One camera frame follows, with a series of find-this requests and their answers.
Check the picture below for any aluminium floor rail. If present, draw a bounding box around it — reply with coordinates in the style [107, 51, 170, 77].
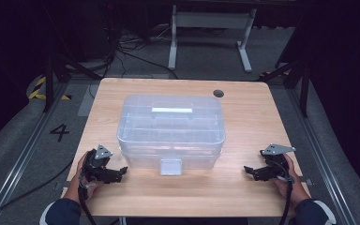
[0, 80, 73, 225]
[284, 87, 359, 225]

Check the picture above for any long black floor cable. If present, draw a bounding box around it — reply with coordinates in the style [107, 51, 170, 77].
[0, 157, 76, 225]

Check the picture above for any bundle of black floor cables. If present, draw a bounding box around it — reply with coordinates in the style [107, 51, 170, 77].
[102, 15, 180, 81]

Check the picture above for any clear plastic storage box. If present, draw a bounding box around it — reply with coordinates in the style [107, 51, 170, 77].
[115, 94, 227, 177]

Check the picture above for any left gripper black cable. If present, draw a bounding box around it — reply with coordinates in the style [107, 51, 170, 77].
[77, 176, 98, 225]

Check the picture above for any yellow black floor tape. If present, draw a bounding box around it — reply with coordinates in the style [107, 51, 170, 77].
[27, 76, 73, 101]

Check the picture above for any person's left hand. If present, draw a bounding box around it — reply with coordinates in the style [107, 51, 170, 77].
[63, 151, 105, 204]

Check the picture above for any black tripod stand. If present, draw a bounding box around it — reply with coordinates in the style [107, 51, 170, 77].
[259, 55, 314, 119]
[41, 46, 105, 113]

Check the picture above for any person's right hand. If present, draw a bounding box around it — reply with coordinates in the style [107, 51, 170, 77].
[273, 153, 312, 208]

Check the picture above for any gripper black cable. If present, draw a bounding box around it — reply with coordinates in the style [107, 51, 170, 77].
[270, 158, 295, 225]
[77, 176, 98, 225]

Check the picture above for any white metal desk frame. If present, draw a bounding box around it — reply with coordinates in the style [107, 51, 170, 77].
[167, 4, 258, 74]

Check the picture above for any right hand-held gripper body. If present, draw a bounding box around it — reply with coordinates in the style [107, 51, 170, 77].
[260, 142, 296, 182]

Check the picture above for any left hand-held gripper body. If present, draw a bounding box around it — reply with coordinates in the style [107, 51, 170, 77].
[82, 143, 124, 184]

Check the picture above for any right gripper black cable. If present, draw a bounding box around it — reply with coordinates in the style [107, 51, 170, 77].
[270, 158, 295, 225]

